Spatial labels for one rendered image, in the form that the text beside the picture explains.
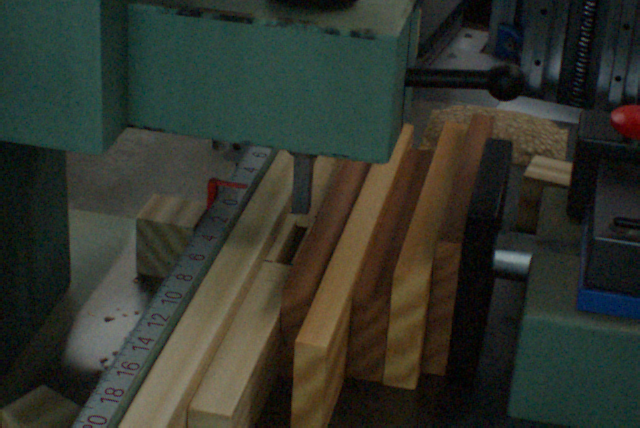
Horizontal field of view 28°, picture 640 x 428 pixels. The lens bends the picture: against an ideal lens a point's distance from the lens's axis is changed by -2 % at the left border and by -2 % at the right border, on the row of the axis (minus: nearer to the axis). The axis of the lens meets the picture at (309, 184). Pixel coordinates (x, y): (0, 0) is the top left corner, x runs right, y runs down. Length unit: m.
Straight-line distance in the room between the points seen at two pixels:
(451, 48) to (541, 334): 0.97
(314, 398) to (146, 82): 0.18
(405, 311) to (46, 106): 0.20
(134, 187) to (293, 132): 2.13
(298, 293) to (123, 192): 2.13
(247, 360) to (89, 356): 0.26
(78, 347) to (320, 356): 0.30
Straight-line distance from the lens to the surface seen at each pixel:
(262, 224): 0.69
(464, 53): 1.55
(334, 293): 0.62
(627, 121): 0.67
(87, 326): 0.88
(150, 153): 2.91
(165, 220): 0.91
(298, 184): 0.69
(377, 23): 0.63
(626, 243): 0.61
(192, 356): 0.59
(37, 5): 0.63
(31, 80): 0.64
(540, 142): 0.90
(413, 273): 0.63
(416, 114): 0.95
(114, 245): 0.97
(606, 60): 1.46
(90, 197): 2.73
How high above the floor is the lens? 1.29
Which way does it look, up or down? 27 degrees down
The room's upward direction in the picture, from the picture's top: 3 degrees clockwise
